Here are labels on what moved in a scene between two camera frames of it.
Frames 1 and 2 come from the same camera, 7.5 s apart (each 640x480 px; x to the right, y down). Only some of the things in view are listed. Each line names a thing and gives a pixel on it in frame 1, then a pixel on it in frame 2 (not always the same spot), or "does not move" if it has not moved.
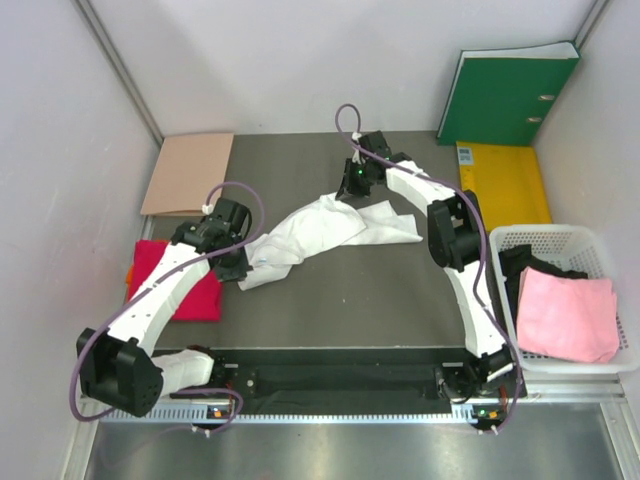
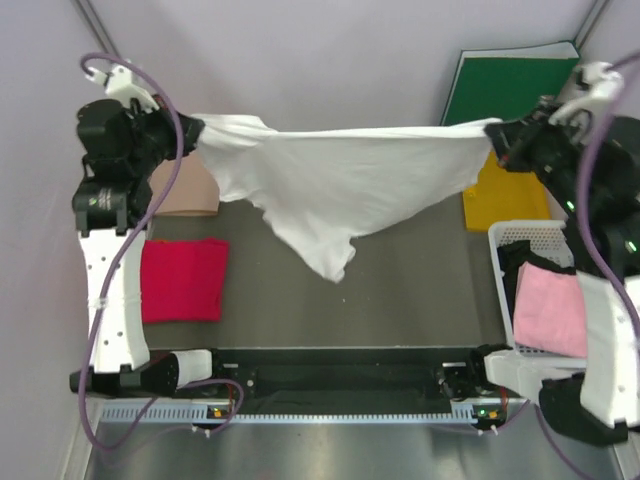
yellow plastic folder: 507,180 does not move
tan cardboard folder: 188,169 does not move
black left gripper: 235,273 → 162,116
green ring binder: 499,96 does not move
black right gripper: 347,191 → 511,138
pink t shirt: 565,318 does not move
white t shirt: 323,222 → 337,188
